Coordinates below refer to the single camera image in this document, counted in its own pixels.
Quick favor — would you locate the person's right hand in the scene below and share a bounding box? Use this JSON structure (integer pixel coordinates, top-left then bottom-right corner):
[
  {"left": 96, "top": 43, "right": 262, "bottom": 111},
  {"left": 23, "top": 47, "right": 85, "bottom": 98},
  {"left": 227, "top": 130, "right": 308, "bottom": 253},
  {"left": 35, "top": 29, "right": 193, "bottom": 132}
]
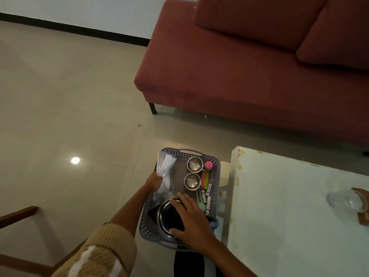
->
[{"left": 169, "top": 193, "right": 222, "bottom": 255}]

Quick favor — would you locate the person's left hand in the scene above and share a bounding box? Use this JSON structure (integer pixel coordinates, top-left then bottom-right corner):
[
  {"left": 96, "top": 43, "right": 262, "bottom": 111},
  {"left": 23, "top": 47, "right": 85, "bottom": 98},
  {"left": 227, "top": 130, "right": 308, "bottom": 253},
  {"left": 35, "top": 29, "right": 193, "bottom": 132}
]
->
[{"left": 145, "top": 172, "right": 164, "bottom": 194}]

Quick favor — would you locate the grey perforated plastic basket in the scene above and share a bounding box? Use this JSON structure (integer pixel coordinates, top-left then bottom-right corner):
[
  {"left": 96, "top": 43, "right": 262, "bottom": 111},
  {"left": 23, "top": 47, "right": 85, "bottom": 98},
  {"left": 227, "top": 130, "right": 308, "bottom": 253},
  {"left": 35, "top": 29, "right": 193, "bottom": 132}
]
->
[{"left": 139, "top": 148, "right": 222, "bottom": 251}]

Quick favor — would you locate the person's left forearm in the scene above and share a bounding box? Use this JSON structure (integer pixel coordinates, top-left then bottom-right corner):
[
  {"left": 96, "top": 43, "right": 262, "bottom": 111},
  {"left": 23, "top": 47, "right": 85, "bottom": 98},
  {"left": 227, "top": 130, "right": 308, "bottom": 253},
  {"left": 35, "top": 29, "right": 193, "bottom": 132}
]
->
[{"left": 106, "top": 186, "right": 150, "bottom": 228}]

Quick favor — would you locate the person's right forearm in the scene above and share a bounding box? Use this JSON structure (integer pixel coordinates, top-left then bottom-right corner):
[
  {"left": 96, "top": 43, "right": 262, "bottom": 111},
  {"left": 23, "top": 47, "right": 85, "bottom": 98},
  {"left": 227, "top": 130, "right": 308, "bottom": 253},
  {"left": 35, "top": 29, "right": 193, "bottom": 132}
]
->
[{"left": 200, "top": 242, "right": 258, "bottom": 277}]

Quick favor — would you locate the silver foil bag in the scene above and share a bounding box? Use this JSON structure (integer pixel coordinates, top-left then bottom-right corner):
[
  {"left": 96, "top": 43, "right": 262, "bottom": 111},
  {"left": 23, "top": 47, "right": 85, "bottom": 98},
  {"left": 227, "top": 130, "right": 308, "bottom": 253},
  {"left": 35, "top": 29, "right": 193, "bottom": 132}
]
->
[{"left": 152, "top": 150, "right": 185, "bottom": 201}]

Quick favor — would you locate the person's dark trouser leg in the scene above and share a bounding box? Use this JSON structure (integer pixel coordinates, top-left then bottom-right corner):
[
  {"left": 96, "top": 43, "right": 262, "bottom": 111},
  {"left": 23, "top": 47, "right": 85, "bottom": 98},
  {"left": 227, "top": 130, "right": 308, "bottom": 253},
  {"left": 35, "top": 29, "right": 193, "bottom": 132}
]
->
[{"left": 174, "top": 249, "right": 215, "bottom": 277}]

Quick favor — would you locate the small steel bowl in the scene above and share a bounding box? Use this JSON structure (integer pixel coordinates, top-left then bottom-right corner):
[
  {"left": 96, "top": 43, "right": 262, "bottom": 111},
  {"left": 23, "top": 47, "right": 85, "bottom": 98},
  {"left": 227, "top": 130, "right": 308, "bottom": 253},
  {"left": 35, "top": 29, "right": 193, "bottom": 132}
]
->
[
  {"left": 187, "top": 156, "right": 203, "bottom": 172},
  {"left": 184, "top": 173, "right": 202, "bottom": 191}
]

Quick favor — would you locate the mint green small gadget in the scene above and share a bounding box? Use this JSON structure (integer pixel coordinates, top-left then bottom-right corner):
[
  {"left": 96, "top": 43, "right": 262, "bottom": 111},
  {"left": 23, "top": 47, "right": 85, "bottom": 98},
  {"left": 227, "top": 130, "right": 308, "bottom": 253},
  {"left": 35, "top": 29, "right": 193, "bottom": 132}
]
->
[{"left": 196, "top": 190, "right": 206, "bottom": 214}]

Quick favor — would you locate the beige knit sweater sleeve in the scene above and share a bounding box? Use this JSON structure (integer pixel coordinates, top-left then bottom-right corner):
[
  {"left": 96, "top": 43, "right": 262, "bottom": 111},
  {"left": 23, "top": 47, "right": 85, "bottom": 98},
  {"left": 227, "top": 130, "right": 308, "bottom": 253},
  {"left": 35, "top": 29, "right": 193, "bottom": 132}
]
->
[{"left": 50, "top": 223, "right": 138, "bottom": 277}]

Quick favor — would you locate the white coffee table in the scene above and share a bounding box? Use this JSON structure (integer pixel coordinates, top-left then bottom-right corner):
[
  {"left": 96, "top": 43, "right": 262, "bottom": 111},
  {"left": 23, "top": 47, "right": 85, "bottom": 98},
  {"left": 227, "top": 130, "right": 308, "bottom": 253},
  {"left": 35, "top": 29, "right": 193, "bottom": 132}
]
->
[{"left": 219, "top": 146, "right": 369, "bottom": 277}]

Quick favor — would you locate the red fabric sofa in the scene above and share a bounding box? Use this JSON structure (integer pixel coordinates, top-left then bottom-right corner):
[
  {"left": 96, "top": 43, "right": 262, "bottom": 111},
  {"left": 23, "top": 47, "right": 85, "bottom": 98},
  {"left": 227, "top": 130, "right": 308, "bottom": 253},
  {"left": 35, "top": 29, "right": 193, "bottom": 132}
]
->
[{"left": 133, "top": 0, "right": 369, "bottom": 147}]

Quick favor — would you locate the brown wooden chair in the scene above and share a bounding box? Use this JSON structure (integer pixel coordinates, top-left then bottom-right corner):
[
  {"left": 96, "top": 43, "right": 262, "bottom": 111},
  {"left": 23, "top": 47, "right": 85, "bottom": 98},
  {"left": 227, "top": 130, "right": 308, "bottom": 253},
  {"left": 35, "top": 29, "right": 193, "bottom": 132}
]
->
[{"left": 0, "top": 206, "right": 88, "bottom": 277}]

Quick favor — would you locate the clear drinking glass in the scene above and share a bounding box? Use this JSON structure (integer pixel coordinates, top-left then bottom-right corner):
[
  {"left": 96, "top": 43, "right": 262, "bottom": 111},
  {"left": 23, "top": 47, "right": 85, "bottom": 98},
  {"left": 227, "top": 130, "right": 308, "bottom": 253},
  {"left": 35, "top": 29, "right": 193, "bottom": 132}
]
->
[{"left": 326, "top": 189, "right": 367, "bottom": 211}]

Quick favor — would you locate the wooden coaster holder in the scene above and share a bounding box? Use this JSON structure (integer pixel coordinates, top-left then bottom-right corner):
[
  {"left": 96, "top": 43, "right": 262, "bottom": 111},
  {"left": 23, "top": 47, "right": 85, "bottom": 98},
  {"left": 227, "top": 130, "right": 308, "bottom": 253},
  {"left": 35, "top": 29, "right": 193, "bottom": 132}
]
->
[{"left": 351, "top": 187, "right": 369, "bottom": 227}]

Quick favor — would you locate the red sofa back cushion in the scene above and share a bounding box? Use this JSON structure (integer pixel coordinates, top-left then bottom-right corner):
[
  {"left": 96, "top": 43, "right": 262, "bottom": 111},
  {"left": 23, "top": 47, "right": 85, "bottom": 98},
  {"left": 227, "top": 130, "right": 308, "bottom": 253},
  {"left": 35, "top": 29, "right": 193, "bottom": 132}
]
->
[
  {"left": 193, "top": 0, "right": 330, "bottom": 52},
  {"left": 296, "top": 0, "right": 369, "bottom": 73}
]

